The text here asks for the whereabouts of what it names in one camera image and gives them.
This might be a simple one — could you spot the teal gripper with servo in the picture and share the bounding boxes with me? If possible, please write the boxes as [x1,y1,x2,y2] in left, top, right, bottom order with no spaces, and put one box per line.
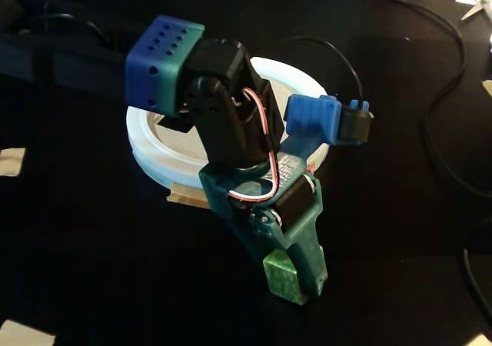
[198,149,328,301]

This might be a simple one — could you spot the green square wooden block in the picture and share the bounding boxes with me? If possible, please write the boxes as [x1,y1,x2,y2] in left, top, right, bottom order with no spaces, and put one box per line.
[261,248,300,305]

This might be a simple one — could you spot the long beige masking tape strip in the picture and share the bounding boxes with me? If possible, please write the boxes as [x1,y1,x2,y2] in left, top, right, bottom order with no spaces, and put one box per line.
[166,182,211,209]

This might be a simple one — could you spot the beige masking tape piece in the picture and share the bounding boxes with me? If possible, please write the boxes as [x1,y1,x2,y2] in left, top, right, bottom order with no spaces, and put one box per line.
[0,147,27,178]

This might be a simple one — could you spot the red and white servo wire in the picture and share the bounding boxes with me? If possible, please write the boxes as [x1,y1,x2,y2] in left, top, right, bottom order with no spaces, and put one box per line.
[226,87,282,208]

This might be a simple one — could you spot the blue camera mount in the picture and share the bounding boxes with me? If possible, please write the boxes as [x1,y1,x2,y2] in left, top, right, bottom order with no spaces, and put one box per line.
[281,93,344,161]

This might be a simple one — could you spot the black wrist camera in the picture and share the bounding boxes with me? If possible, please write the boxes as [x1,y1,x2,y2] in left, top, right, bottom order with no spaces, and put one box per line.
[337,98,374,148]

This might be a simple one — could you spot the white round ring dish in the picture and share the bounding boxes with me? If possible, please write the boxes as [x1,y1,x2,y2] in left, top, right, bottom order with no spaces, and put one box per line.
[125,55,332,190]

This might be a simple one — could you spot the thin black camera cable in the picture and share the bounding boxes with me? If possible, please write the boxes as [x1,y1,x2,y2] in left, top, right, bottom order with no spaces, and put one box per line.
[264,37,367,107]

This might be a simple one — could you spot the thick black cable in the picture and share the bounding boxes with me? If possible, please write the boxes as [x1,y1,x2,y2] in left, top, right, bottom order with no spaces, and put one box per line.
[199,0,492,201]
[462,222,492,317]

